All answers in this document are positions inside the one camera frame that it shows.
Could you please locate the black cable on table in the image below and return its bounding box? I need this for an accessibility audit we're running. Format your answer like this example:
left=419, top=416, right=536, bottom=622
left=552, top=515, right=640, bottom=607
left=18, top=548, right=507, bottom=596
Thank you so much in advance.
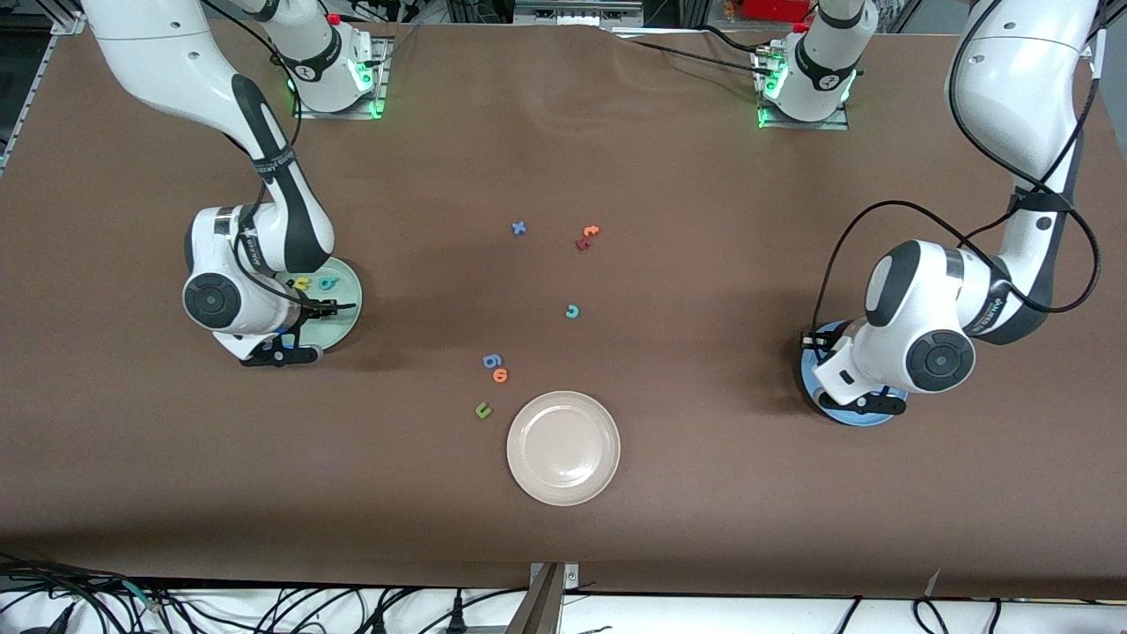
left=612, top=25, right=780, bottom=80

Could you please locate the silver metal equipment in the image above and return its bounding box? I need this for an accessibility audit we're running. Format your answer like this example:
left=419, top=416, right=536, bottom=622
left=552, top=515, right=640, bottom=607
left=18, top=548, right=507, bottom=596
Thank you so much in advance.
left=513, top=0, right=645, bottom=27

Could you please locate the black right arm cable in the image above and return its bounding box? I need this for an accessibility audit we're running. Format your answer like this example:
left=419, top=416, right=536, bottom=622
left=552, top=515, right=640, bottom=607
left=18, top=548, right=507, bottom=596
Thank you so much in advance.
left=198, top=0, right=309, bottom=309

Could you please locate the brown table cover sheet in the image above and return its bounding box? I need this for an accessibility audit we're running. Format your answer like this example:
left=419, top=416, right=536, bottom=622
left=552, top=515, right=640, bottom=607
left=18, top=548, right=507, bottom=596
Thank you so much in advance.
left=0, top=16, right=1127, bottom=601

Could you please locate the light green plate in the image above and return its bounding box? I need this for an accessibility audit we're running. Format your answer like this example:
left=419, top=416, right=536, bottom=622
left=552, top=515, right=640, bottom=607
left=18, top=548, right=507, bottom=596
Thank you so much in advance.
left=264, top=256, right=364, bottom=355

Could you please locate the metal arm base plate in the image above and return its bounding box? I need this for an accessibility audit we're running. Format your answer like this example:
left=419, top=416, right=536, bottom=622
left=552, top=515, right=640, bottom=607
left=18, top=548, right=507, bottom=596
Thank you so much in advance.
left=292, top=35, right=390, bottom=120
left=753, top=44, right=851, bottom=131

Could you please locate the blue plate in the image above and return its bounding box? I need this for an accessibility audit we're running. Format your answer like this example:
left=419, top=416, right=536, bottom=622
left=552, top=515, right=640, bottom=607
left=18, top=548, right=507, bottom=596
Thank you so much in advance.
left=800, top=322, right=910, bottom=428

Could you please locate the beige plate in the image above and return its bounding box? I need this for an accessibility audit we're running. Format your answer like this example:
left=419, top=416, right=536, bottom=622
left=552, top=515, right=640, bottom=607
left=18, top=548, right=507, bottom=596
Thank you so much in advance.
left=506, top=390, right=622, bottom=507

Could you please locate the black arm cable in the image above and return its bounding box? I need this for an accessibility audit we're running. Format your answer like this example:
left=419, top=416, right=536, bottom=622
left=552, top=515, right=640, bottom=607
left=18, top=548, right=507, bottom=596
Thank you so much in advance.
left=808, top=0, right=1106, bottom=353
left=198, top=0, right=309, bottom=309

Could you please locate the red box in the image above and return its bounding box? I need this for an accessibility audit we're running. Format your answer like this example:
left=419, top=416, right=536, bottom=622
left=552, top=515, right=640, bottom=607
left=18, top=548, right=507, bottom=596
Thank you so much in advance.
left=738, top=0, right=813, bottom=23

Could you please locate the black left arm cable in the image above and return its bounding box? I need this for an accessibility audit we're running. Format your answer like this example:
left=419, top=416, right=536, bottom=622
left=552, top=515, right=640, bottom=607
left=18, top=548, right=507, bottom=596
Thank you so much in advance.
left=808, top=0, right=1106, bottom=353

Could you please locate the aluminium frame post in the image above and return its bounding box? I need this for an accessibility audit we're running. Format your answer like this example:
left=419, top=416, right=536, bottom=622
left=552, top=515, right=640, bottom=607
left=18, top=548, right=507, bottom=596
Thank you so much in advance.
left=505, top=562, right=582, bottom=634

